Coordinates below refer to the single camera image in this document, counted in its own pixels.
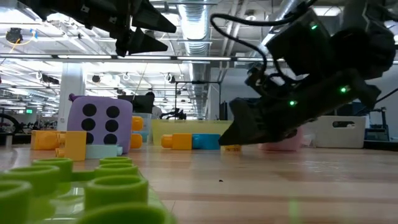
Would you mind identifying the lavender foam dice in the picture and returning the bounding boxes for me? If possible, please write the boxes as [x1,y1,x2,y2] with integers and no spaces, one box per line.
[66,95,134,155]

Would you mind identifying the grey storage basket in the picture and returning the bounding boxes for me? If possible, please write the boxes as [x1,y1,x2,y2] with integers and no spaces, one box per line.
[303,115,368,149]

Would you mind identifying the person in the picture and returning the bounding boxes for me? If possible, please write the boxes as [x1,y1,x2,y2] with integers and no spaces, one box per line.
[144,91,164,120]

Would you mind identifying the silver ceiling air duct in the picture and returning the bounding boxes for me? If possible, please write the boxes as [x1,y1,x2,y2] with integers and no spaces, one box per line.
[177,0,216,116]

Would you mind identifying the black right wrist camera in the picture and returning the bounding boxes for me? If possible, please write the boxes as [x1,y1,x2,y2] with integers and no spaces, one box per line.
[266,8,331,77]

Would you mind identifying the lime green toy block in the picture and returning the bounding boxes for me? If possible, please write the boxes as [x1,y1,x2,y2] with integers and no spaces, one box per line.
[0,156,178,224]

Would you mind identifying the black computer monitor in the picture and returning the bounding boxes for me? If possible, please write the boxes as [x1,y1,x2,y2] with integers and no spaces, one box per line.
[117,94,155,114]

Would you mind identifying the black overhead light bar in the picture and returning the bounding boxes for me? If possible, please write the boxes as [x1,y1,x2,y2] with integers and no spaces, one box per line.
[0,53,277,65]

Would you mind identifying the dark blue equipment cart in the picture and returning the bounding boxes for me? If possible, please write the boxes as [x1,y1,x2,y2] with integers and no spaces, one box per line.
[364,106,390,142]

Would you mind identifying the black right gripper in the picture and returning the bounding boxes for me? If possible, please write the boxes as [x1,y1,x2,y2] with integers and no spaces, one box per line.
[218,68,382,146]

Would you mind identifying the light blue toy block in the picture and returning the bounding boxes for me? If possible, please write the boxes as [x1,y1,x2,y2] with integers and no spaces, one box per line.
[85,144,124,161]

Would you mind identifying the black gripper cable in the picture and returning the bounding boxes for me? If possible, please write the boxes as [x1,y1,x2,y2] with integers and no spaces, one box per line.
[210,14,280,82]

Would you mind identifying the white building pillar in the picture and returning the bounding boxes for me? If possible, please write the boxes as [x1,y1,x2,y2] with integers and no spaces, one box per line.
[57,62,86,132]

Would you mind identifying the pink foam dice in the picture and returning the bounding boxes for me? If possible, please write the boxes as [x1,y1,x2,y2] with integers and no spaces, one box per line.
[259,126,305,153]

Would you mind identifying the black ceiling camera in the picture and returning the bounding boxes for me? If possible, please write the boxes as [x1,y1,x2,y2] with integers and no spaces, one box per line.
[5,27,24,45]

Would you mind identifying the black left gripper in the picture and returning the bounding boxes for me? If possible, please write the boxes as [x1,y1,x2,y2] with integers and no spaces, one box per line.
[18,0,177,57]

